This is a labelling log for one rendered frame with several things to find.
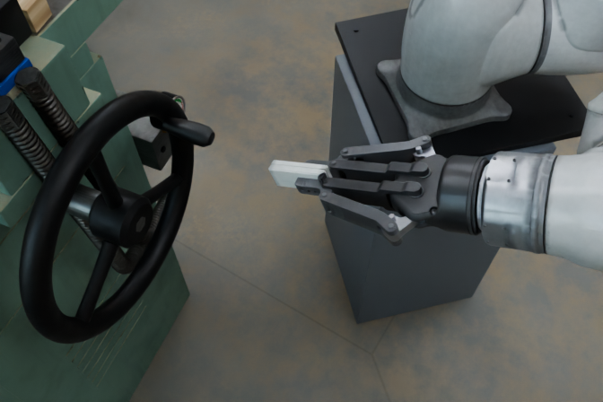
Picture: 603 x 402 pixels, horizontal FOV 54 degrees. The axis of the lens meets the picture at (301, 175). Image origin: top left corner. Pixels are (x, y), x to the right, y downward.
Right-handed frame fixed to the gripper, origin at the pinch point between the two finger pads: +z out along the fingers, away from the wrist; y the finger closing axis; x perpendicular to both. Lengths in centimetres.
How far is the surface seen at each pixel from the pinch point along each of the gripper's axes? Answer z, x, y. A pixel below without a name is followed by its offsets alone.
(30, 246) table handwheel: 13.0, -13.1, 21.4
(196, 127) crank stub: 9.6, -8.2, 1.4
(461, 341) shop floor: 0, 89, -25
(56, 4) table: 31.8, -18.6, -7.8
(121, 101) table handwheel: 11.9, -15.9, 5.8
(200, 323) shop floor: 56, 69, -5
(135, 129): 40.3, 8.1, -12.0
